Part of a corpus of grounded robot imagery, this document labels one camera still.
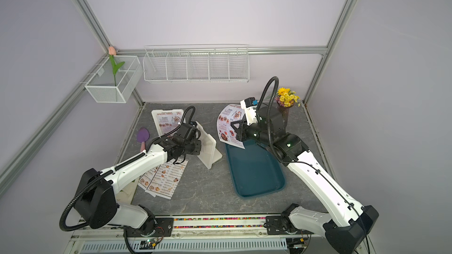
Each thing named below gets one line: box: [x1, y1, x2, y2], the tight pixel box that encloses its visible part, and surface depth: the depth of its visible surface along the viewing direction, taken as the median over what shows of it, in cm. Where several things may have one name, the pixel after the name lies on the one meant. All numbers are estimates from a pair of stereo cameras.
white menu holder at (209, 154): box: [195, 121, 223, 170], surface depth 82 cm
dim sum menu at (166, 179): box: [144, 158, 189, 200], surface depth 88 cm
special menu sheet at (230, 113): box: [216, 104, 246, 150], surface depth 71 cm
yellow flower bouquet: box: [275, 87, 301, 108], surface depth 91 cm
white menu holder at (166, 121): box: [151, 108, 186, 138], surface depth 93 cm
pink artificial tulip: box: [108, 45, 126, 87], surface depth 92 cm
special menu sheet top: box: [156, 111, 184, 136], surface depth 93 cm
